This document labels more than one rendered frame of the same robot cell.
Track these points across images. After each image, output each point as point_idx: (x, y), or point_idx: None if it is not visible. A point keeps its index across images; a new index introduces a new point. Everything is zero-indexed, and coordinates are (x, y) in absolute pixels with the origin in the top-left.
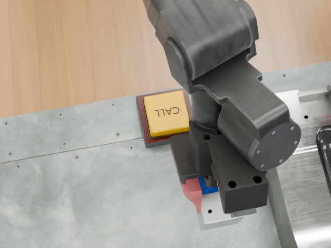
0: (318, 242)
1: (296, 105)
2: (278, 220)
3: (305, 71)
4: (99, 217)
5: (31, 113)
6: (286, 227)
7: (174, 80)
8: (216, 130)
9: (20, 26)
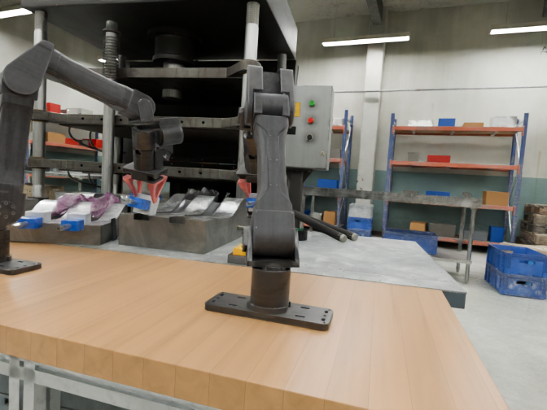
0: (224, 214)
1: (192, 218)
2: (226, 237)
3: (155, 254)
4: (304, 256)
5: (326, 275)
6: (229, 224)
7: (229, 266)
8: None
9: (318, 296)
